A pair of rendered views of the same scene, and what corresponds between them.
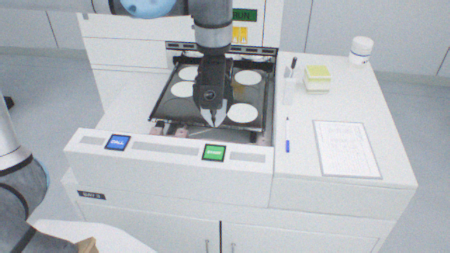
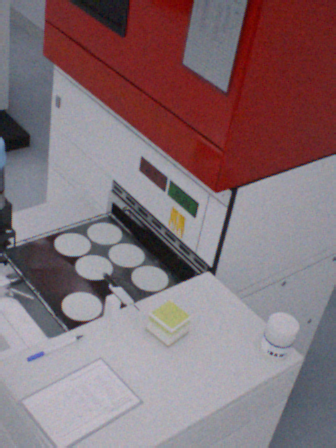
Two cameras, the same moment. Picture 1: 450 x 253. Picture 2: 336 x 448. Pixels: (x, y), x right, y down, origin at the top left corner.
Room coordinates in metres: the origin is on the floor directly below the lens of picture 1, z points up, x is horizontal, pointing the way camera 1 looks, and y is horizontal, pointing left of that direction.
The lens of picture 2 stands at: (-0.04, -0.91, 2.10)
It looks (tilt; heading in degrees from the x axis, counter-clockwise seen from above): 37 degrees down; 37
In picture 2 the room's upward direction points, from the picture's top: 11 degrees clockwise
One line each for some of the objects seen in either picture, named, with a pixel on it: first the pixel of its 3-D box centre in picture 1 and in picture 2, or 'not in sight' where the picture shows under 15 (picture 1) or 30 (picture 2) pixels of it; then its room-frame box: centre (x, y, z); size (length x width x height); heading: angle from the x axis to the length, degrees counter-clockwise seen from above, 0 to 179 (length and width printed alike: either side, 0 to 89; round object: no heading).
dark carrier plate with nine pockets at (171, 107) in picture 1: (214, 91); (94, 267); (0.95, 0.03, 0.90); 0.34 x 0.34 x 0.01; 82
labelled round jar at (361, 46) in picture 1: (360, 52); (278, 337); (1.04, -0.49, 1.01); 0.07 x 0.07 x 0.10
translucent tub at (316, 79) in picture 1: (316, 79); (168, 324); (0.87, -0.29, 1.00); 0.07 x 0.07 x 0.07; 1
